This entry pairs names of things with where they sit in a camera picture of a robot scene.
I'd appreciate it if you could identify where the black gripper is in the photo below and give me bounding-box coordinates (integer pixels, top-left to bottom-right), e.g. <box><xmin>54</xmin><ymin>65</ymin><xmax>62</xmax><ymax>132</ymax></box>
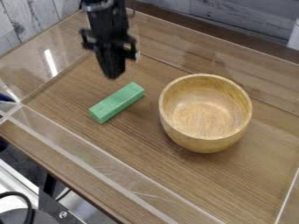
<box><xmin>79</xmin><ymin>6</ymin><xmax>139</xmax><ymax>79</ymax></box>

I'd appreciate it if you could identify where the green rectangular block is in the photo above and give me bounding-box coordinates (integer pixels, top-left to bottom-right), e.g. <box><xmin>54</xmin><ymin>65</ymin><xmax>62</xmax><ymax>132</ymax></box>
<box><xmin>89</xmin><ymin>82</ymin><xmax>146</xmax><ymax>124</ymax></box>

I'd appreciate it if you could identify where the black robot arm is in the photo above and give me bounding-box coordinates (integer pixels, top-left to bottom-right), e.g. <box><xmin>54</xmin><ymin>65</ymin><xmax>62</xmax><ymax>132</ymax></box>
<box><xmin>79</xmin><ymin>0</ymin><xmax>138</xmax><ymax>80</ymax></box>

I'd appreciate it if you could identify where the light wooden bowl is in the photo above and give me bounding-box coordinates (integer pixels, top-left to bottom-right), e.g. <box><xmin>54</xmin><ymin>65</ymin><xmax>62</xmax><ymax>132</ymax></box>
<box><xmin>159</xmin><ymin>73</ymin><xmax>253</xmax><ymax>153</ymax></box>

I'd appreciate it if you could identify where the black table leg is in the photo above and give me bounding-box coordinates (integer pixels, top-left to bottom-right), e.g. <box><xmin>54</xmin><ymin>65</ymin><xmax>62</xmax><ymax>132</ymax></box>
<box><xmin>43</xmin><ymin>174</ymin><xmax>58</xmax><ymax>197</ymax></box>

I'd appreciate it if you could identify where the clear acrylic tray enclosure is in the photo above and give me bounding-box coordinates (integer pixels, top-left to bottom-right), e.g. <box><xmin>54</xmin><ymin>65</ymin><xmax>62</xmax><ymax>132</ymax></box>
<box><xmin>0</xmin><ymin>10</ymin><xmax>299</xmax><ymax>224</ymax></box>

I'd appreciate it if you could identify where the black metal bracket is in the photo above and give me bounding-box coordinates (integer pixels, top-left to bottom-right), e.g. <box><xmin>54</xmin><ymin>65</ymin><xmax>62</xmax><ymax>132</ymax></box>
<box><xmin>39</xmin><ymin>191</ymin><xmax>86</xmax><ymax>224</ymax></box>

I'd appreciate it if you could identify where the black cable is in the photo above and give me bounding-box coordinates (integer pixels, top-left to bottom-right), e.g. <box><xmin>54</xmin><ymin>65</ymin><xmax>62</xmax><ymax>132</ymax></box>
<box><xmin>0</xmin><ymin>192</ymin><xmax>37</xmax><ymax>224</ymax></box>

